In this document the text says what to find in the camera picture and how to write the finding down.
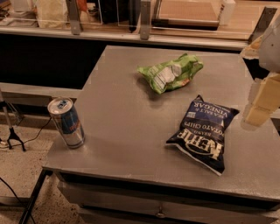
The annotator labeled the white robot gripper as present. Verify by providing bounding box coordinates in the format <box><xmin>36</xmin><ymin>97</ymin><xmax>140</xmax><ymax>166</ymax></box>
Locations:
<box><xmin>241</xmin><ymin>16</ymin><xmax>280</xmax><ymax>127</ymax></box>

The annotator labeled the blue Kettle chip bag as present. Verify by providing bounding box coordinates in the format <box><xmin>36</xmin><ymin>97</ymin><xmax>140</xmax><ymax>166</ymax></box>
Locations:
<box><xmin>166</xmin><ymin>95</ymin><xmax>239</xmax><ymax>176</ymax></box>

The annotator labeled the green chip bag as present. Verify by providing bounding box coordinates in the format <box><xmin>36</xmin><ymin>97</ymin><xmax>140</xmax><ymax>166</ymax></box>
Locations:
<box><xmin>137</xmin><ymin>53</ymin><xmax>204</xmax><ymax>95</ymax></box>

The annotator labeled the beige paper bag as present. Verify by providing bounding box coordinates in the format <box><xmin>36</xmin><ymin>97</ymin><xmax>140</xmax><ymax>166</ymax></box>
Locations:
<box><xmin>35</xmin><ymin>0</ymin><xmax>67</xmax><ymax>29</ymax></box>

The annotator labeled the grey table drawer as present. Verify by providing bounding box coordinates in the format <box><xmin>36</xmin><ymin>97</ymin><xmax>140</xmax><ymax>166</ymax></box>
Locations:
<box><xmin>58</xmin><ymin>181</ymin><xmax>278</xmax><ymax>224</ymax></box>

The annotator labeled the Red Bull energy drink can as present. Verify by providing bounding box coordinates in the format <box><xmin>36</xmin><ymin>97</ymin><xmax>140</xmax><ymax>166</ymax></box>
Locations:
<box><xmin>47</xmin><ymin>97</ymin><xmax>85</xmax><ymax>149</ymax></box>

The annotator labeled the black table leg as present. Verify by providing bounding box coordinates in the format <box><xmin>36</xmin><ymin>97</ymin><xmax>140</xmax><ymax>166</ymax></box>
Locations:
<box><xmin>18</xmin><ymin>169</ymin><xmax>53</xmax><ymax>224</ymax></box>

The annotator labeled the black tripod stand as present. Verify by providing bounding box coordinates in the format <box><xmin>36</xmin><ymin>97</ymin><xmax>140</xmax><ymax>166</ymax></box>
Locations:
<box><xmin>0</xmin><ymin>89</ymin><xmax>25</xmax><ymax>151</ymax></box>

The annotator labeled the dark metal shelf bracket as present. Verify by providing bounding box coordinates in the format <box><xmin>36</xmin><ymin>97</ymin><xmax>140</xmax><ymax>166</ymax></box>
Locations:
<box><xmin>248</xmin><ymin>6</ymin><xmax>277</xmax><ymax>44</ymax></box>

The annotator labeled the grey metal shelf bracket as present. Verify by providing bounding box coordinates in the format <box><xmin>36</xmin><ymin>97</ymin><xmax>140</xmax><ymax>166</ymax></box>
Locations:
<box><xmin>140</xmin><ymin>0</ymin><xmax>151</xmax><ymax>40</ymax></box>
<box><xmin>66</xmin><ymin>0</ymin><xmax>81</xmax><ymax>35</ymax></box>

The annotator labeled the black floor cable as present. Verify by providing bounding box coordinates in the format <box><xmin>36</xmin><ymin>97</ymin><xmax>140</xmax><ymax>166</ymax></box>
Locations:
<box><xmin>0</xmin><ymin>116</ymin><xmax>53</xmax><ymax>150</ymax></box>

